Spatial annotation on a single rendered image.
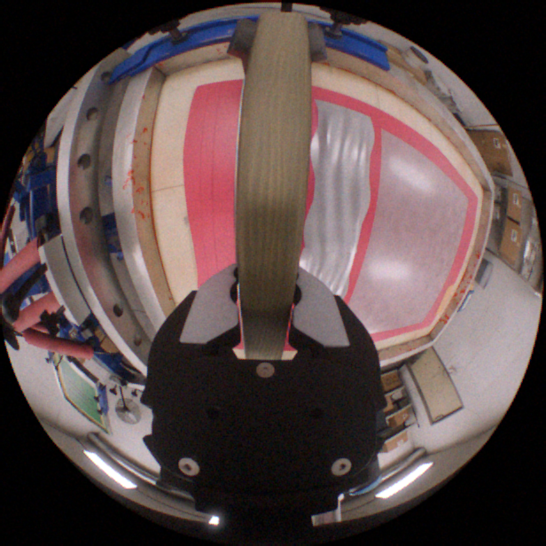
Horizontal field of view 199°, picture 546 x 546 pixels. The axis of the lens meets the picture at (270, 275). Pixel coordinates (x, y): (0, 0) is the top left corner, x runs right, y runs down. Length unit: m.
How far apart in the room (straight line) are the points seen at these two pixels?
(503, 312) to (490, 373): 1.04
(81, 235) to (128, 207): 0.07
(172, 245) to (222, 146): 0.13
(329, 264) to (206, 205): 0.15
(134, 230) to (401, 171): 0.33
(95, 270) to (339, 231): 0.30
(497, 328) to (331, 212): 3.70
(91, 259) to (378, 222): 0.36
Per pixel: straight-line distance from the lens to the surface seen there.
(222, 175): 0.18
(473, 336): 3.87
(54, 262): 0.27
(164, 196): 0.21
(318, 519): 0.64
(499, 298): 3.70
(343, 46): 0.24
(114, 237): 0.36
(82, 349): 0.67
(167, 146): 0.21
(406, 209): 0.25
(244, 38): 0.18
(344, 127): 0.20
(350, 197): 0.19
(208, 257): 0.20
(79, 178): 0.24
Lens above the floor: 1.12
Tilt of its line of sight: 60 degrees down
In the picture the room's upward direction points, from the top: 178 degrees clockwise
